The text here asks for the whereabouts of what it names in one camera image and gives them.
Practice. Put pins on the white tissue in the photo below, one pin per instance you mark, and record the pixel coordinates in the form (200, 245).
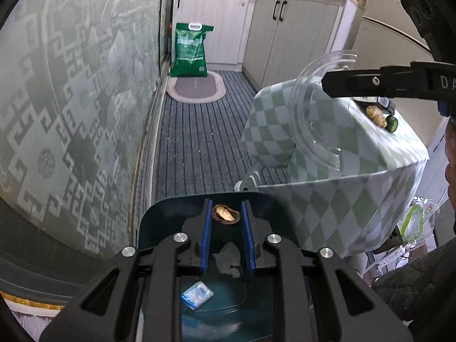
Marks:
(228, 256)

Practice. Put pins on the grey striped floor mat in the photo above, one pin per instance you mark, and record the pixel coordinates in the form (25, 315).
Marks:
(199, 142)

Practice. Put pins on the ginger piece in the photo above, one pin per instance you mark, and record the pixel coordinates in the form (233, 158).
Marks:
(377, 117)

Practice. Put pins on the blue white tissue pack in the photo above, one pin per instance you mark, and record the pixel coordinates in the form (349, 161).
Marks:
(197, 295)

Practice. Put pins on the patterned frosted sliding door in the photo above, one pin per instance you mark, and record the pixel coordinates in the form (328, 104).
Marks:
(71, 114)

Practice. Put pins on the oval grey floor mat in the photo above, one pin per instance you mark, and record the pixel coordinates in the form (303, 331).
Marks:
(196, 87)

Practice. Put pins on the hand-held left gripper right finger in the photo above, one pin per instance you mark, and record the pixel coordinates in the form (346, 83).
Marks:
(248, 245)

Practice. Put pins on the white kitchen cabinet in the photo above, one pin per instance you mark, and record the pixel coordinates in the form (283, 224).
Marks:
(213, 25)

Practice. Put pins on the beige refrigerator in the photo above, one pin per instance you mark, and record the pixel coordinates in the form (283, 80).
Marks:
(384, 32)

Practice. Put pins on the green cucumber piece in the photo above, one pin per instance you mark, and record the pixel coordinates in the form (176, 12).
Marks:
(392, 124)

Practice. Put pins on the clear plastic container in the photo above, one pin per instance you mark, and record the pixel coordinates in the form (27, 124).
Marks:
(313, 131)

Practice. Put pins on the green white checkered tablecloth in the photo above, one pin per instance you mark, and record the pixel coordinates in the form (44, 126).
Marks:
(338, 199)

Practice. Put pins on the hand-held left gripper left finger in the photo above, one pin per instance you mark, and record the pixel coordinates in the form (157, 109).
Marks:
(205, 242)

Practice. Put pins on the dark teal trash bin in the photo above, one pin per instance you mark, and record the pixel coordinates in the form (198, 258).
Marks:
(231, 313)

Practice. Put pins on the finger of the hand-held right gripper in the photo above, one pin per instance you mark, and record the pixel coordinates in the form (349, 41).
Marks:
(374, 82)

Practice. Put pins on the dark quilted clothing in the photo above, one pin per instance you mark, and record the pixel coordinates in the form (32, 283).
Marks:
(420, 292)

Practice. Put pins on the green rice bag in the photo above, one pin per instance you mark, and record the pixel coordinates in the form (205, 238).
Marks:
(188, 50)

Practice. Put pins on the white green plastic bag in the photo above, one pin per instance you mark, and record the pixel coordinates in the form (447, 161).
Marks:
(413, 221)

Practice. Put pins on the walnut shell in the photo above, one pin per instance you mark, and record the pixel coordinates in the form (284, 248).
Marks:
(222, 215)

